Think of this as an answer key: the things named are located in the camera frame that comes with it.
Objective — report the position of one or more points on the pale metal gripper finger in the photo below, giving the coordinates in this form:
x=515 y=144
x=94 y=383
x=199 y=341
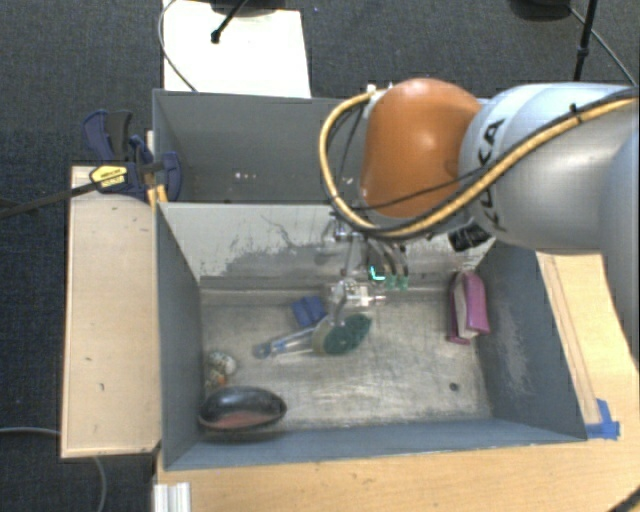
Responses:
x=365 y=299
x=338 y=306

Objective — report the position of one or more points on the blue plastic piece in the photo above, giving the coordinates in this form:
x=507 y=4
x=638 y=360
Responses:
x=307 y=309

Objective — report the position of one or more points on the grey metal bin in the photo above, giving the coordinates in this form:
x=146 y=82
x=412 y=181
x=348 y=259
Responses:
x=400 y=380

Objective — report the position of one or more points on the purple and white packet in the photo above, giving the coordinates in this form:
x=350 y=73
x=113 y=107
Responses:
x=472 y=305

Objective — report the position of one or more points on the white speckled ball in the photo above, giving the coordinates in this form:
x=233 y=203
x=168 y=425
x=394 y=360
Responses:
x=222 y=361

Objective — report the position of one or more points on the black and red oval toy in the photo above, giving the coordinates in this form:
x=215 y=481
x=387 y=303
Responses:
x=242 y=407

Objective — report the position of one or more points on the orange speckled ball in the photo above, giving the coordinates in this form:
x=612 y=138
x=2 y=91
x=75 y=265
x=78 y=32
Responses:
x=215 y=379

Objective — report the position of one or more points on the pale wood board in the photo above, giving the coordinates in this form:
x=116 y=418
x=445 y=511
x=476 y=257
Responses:
x=110 y=325

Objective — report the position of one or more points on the black cylinder on white bracket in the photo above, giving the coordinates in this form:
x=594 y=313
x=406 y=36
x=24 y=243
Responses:
x=469 y=237

